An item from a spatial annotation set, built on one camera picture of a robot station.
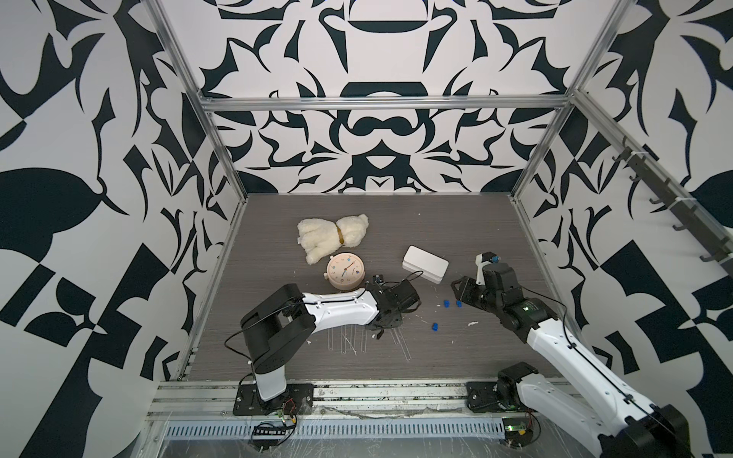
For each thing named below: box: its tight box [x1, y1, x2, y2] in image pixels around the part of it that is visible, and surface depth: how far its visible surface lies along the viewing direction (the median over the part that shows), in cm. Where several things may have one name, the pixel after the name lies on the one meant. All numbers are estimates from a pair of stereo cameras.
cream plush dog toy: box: [296, 213, 370, 266], surface depth 100 cm
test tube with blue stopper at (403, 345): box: [392, 327, 413, 361], surface depth 85 cm
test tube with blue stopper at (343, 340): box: [339, 325, 347, 355], surface depth 85 cm
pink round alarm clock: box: [323, 252, 366, 292], surface depth 98 cm
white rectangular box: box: [401, 245, 450, 285], surface depth 98 cm
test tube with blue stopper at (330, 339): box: [327, 327, 335, 352], surface depth 85 cm
